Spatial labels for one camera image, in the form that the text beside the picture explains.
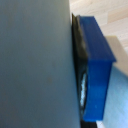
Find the blue cup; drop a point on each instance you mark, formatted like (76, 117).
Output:
(35, 63)

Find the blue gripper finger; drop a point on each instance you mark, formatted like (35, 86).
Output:
(96, 63)

